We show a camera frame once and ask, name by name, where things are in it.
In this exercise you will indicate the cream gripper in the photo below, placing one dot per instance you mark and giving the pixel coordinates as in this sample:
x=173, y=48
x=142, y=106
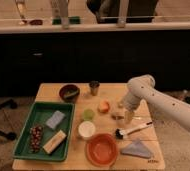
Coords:
x=128, y=116

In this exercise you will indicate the metal fork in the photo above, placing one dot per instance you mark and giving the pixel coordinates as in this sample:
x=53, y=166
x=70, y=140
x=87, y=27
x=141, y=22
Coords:
x=117, y=116

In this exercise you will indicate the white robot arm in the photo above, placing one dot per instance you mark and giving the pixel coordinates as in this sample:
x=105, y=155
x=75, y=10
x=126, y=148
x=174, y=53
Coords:
x=142, y=87

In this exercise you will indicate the green small cup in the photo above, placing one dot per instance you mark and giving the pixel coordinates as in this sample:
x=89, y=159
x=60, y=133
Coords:
x=88, y=115

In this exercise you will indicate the white cup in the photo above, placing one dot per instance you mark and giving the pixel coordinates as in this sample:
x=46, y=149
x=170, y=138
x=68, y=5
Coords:
x=86, y=129

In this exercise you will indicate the metal cup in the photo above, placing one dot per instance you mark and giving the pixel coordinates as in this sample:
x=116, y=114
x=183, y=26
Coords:
x=94, y=87

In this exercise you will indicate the yellow banana piece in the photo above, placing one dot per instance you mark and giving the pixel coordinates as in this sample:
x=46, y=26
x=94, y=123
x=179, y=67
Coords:
x=120, y=105

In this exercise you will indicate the black white brush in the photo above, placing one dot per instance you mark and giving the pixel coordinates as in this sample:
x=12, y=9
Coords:
x=121, y=133

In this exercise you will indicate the peach fruit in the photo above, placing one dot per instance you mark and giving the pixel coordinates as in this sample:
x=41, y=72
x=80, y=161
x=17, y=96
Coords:
x=104, y=106

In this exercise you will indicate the grey folded cloth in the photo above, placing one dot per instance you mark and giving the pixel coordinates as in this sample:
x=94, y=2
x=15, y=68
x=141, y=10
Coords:
x=138, y=149

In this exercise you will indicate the orange bowl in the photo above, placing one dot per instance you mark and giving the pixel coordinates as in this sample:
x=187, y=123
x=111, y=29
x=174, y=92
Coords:
x=101, y=150

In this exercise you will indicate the dark red bowl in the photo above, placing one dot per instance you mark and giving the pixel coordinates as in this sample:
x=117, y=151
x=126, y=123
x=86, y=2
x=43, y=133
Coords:
x=69, y=93

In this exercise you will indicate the blue sponge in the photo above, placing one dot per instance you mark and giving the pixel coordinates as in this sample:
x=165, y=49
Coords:
x=55, y=119

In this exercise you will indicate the green plastic tray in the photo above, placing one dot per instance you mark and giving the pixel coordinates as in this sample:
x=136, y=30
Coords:
x=39, y=113

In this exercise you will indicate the wooden block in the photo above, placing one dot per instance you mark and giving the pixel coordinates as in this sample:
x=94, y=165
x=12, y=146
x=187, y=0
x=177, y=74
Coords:
x=54, y=142

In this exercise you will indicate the red grapes bunch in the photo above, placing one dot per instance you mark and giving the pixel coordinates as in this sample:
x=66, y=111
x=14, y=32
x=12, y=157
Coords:
x=36, y=133

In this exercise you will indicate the black office chair base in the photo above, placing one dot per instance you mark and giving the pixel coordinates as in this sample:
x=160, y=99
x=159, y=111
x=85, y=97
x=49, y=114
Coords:
x=13, y=105

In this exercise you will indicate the white window rail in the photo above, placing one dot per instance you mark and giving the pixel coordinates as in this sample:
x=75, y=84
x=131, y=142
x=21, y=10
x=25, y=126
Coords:
x=96, y=28

